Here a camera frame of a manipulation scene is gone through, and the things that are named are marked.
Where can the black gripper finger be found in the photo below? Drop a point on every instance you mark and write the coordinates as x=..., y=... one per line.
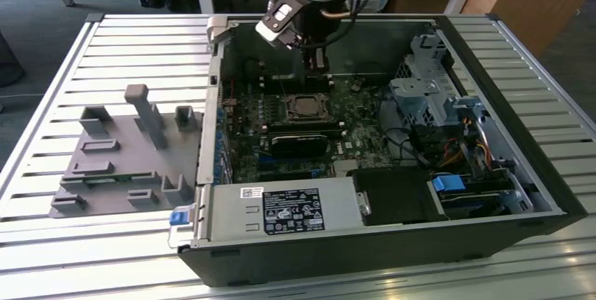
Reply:
x=317, y=61

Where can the silver drive cage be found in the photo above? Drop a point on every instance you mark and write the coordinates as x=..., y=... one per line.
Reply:
x=412, y=87

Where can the grey case corner latch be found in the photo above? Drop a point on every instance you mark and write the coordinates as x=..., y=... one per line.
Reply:
x=216, y=29

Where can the green motherboard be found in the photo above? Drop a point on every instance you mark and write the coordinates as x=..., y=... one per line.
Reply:
x=363, y=132

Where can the black graphics card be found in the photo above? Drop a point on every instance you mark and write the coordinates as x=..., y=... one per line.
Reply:
x=297, y=144

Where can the silver chipset heatsink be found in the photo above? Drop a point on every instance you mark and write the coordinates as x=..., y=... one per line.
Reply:
x=345, y=167

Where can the black plastic shroud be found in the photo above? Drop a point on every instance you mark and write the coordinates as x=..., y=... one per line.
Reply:
x=396, y=195

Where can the blue disk carrier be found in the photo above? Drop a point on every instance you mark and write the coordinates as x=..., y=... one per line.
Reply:
x=447, y=185

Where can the wooden cabinet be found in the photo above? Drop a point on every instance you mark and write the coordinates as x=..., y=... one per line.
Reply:
x=535, y=0

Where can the silver power supply unit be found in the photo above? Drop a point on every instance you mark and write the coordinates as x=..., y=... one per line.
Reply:
x=232, y=216

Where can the grey parts rack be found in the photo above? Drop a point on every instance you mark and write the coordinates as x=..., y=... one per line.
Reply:
x=135, y=160

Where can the black disk drive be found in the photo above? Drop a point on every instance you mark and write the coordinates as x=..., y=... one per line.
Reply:
x=469, y=199

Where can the green RAM stick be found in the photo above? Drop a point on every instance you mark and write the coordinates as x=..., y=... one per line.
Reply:
x=123, y=176

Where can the blue case latch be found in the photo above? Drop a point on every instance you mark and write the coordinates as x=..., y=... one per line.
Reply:
x=179, y=218

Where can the black open PC case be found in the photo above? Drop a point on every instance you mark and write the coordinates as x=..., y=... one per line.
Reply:
x=325, y=261

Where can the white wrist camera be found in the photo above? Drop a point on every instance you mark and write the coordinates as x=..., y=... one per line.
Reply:
x=269, y=33

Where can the grey-blue plastic bracket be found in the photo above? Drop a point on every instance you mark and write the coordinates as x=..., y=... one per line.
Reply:
x=468, y=103

